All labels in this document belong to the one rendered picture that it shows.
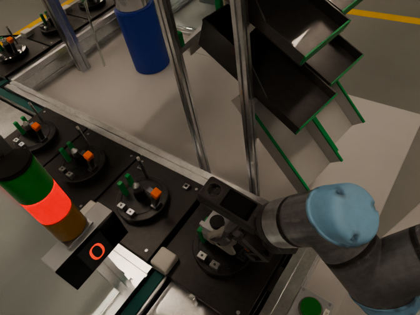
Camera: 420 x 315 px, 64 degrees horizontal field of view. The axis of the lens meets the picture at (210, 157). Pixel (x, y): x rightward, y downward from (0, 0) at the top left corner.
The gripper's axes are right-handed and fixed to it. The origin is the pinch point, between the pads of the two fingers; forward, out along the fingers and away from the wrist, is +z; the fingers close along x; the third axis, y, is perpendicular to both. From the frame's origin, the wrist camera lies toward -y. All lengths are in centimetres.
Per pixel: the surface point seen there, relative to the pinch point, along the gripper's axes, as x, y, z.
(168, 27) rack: 19.1, -34.0, -10.2
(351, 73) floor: 202, 47, 101
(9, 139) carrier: -5, -57, 62
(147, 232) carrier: -6.5, -6.9, 19.3
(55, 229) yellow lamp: -20.8, -21.8, -11.2
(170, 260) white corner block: -9.4, -0.2, 10.9
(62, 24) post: 43, -82, 67
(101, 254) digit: -18.7, -13.8, -3.3
